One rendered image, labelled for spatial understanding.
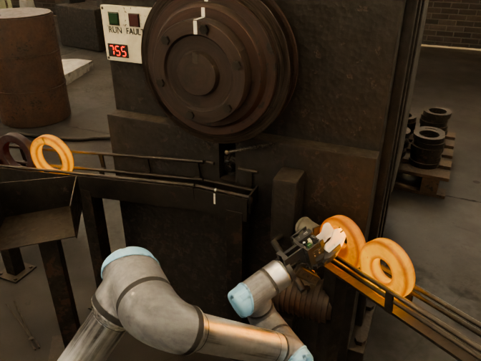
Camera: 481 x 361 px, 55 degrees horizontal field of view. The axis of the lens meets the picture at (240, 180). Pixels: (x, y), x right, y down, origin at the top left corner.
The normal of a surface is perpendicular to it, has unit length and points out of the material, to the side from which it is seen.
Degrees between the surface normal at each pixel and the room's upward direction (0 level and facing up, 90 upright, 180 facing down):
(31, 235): 5
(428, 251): 0
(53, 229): 5
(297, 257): 90
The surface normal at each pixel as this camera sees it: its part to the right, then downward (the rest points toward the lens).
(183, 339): 0.40, 0.18
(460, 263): 0.00, -0.88
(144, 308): -0.09, -0.32
